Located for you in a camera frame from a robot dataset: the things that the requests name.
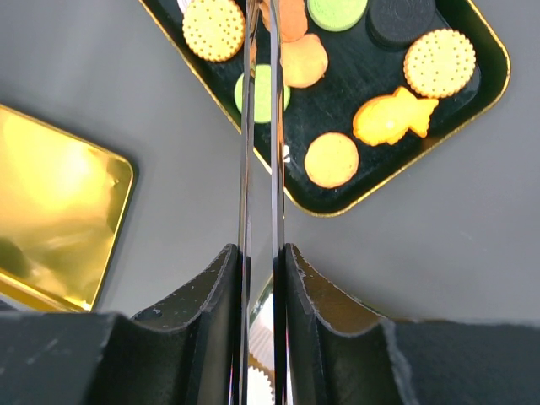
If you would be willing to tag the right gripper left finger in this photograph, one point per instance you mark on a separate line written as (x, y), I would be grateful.
(179, 350)

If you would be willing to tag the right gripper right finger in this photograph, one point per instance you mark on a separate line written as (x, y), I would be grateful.
(343, 352)

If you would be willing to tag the orange dotted cookie top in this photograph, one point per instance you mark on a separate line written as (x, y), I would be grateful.
(214, 29)

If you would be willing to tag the orange fish cookie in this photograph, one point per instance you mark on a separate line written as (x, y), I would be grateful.
(387, 118)

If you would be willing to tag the black cookie tray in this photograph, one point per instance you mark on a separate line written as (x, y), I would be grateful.
(360, 68)

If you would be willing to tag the orange shell cookie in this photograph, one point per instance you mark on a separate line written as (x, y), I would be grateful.
(304, 58)

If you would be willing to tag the orange round cookie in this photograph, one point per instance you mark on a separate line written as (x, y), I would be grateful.
(332, 159)

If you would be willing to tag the green round cookie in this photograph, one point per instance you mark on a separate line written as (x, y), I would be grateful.
(262, 96)

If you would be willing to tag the orange dotted cookie right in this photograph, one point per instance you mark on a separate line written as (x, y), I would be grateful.
(440, 63)

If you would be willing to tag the white paper cup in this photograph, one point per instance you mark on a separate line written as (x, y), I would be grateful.
(259, 389)
(261, 334)

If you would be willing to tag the orange dotted cookie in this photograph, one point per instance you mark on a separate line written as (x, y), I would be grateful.
(214, 29)
(440, 63)

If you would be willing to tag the green cookie upper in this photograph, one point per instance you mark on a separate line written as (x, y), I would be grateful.
(336, 15)

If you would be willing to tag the black cookie in tray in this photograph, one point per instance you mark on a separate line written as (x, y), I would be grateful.
(399, 23)

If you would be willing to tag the gold tin lid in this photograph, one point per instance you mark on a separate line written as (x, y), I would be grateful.
(63, 199)

